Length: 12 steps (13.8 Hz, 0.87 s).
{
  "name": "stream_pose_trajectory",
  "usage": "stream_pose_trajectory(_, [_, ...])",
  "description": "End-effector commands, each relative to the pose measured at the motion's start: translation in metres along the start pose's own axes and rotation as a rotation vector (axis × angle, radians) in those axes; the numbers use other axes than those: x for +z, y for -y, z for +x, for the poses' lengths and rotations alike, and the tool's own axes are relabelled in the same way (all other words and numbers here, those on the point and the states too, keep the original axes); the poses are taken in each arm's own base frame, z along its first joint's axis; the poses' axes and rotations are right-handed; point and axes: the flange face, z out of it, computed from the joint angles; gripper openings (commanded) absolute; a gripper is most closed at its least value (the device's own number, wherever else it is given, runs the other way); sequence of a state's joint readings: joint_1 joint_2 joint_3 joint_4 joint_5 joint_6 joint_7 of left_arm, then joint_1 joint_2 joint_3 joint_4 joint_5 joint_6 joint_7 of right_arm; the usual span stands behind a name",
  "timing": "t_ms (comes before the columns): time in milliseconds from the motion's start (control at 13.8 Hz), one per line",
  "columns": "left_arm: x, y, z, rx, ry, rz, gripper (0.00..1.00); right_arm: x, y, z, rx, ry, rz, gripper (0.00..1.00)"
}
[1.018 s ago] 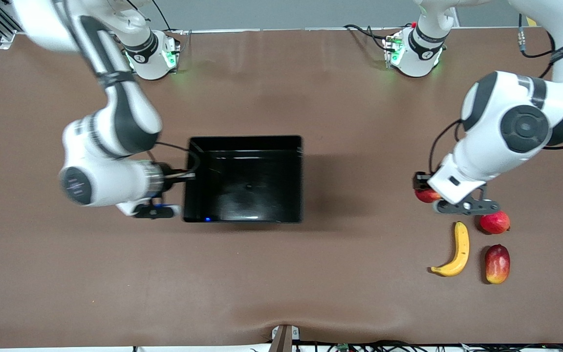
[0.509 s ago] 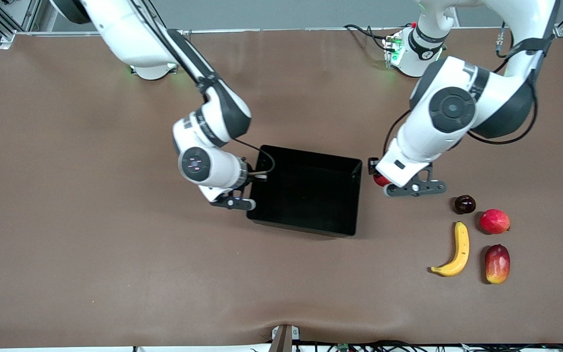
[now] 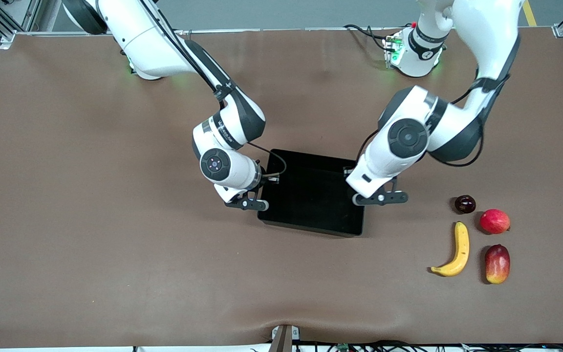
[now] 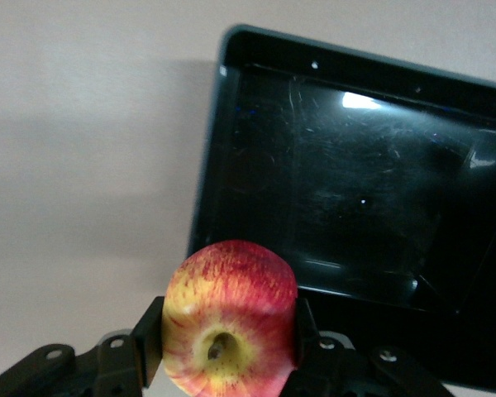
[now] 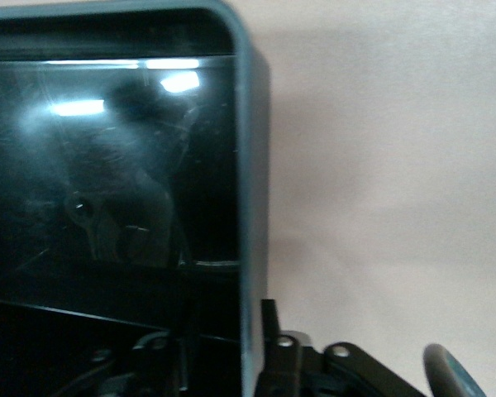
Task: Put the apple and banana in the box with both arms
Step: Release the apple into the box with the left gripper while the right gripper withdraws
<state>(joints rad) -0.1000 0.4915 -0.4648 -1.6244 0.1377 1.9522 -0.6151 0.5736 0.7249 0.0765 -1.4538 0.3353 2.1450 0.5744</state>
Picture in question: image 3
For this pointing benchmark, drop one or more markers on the black plastic box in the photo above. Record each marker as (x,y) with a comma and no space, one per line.
(311,195)

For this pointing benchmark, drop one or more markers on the red round peach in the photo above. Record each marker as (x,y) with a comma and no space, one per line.
(494,221)

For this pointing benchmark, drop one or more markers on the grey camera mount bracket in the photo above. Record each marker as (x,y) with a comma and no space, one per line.
(284,338)

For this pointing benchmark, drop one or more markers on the red yellow mango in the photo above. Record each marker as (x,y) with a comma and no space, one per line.
(497,264)

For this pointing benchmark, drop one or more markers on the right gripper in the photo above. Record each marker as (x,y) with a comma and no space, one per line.
(265,180)

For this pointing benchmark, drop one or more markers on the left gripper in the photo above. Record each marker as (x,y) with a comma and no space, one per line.
(347,172)

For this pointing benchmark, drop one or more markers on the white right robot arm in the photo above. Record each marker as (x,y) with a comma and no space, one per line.
(140,34)

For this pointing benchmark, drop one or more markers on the yellow banana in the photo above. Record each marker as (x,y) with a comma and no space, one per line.
(461,249)

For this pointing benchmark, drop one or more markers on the dark purple plum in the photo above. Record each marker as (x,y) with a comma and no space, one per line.
(465,204)

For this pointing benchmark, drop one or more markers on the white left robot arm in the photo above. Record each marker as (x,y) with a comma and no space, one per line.
(487,39)

